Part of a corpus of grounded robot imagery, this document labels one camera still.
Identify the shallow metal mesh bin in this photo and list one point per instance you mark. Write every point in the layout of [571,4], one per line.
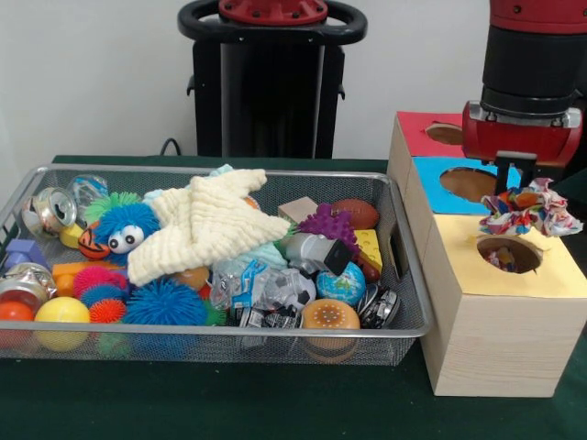
[275,331]

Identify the multicoloured knotted cloth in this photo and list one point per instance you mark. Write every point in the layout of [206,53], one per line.
[546,211]
[500,259]

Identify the dark green table cloth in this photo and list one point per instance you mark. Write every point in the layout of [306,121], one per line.
[575,184]
[275,403]

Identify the large blue spiky ball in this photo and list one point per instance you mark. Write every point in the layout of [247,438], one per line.
[165,304]

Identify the yellow smooth ball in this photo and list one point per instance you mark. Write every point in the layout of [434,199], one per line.
[62,314]

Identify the wooden box with three holes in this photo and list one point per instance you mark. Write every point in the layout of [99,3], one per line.
[495,348]

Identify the orange smooth ball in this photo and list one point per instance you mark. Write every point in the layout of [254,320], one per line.
[16,314]

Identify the cream muslin cloth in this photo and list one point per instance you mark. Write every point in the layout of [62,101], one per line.
[206,229]

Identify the purple spiky ball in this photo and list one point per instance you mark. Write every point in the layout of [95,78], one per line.
[328,224]

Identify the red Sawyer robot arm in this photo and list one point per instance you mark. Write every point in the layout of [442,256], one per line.
[532,50]

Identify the light blue muslin cloth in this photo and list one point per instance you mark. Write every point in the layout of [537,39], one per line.
[266,254]

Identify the toy burger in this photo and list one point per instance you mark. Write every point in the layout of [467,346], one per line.
[331,314]

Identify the brown toy football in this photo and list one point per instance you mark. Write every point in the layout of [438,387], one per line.
[357,213]

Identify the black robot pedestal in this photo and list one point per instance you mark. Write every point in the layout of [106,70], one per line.
[270,91]

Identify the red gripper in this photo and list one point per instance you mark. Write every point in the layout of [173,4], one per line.
[518,139]

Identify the yellow cheese toy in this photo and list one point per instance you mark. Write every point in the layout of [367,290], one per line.
[369,249]

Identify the blue globe ball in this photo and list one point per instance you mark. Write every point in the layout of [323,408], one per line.
[340,284]

